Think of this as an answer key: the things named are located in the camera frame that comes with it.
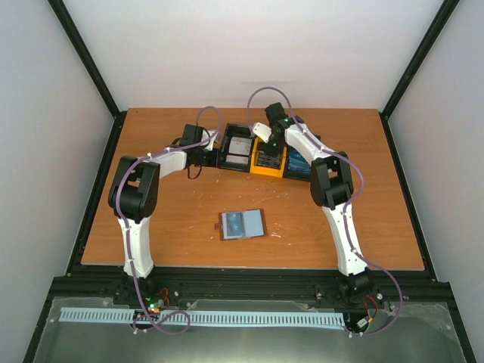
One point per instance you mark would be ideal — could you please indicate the dark credit card stack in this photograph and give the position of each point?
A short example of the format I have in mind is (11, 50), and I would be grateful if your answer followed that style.
(268, 161)

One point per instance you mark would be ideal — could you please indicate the yellow bin middle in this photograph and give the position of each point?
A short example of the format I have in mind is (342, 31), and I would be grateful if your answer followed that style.
(257, 170)

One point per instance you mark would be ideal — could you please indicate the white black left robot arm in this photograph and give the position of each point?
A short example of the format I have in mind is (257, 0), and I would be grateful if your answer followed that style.
(134, 191)

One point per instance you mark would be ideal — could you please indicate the light blue cable duct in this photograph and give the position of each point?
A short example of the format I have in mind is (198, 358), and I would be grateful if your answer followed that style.
(197, 318)

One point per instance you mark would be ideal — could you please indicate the black frame post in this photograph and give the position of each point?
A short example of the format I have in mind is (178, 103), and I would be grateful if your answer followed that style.
(71, 30)
(446, 9)

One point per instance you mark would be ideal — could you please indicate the blue credit cards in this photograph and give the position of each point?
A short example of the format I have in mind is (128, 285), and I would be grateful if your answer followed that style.
(233, 225)

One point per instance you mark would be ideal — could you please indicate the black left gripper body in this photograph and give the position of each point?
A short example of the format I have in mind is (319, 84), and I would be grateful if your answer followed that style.
(204, 162)

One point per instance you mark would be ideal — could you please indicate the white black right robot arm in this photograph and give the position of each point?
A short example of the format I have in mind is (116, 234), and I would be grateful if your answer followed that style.
(331, 188)

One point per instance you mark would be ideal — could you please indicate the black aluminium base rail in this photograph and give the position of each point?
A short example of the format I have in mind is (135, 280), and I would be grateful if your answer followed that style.
(316, 288)

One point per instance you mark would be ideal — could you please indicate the blue credit card stack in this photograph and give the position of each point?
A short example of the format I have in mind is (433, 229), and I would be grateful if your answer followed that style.
(296, 163)

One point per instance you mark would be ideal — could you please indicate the black bin left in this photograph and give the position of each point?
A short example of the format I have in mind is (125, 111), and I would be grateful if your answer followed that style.
(233, 130)

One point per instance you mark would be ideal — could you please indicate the black bin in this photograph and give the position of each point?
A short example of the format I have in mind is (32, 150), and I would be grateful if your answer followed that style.
(233, 130)
(293, 175)

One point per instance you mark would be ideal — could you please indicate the silver credit card stack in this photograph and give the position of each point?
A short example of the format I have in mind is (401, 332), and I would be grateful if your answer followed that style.
(239, 150)

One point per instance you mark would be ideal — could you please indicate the brown leather card holder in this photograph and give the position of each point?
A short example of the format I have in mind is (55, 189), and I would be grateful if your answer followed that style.
(254, 224)

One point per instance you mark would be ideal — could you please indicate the black bin right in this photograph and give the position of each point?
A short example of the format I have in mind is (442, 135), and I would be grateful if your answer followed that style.
(293, 175)

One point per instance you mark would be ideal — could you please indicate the metal sheet front plate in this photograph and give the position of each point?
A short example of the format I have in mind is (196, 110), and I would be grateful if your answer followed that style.
(420, 332)

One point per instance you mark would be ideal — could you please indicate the black frame post left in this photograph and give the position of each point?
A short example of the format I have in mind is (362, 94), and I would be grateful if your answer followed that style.
(71, 30)

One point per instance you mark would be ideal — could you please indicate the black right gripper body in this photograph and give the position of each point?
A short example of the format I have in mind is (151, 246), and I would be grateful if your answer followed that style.
(275, 149)

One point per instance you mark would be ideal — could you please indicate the black frame post right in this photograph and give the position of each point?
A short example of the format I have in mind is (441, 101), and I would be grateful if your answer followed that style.
(446, 9)

